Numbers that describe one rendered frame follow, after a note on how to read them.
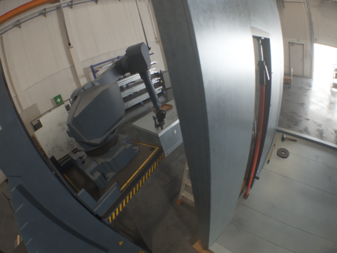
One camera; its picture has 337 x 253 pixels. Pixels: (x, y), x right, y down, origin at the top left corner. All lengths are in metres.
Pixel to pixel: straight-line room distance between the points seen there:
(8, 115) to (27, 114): 5.91
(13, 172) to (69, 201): 0.36
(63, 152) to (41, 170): 3.94
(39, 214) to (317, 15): 11.91
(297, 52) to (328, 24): 3.16
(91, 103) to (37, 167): 0.54
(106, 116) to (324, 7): 11.61
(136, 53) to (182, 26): 1.54
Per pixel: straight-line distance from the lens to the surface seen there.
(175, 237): 2.17
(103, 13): 7.90
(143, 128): 3.09
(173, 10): 0.32
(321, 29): 11.10
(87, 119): 1.01
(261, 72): 1.06
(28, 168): 0.80
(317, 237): 2.15
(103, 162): 1.21
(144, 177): 1.24
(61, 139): 4.67
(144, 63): 1.84
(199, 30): 0.30
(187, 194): 2.19
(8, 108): 0.83
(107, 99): 1.08
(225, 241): 1.73
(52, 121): 4.66
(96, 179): 1.14
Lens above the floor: 2.06
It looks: 29 degrees down
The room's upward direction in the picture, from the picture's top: 14 degrees counter-clockwise
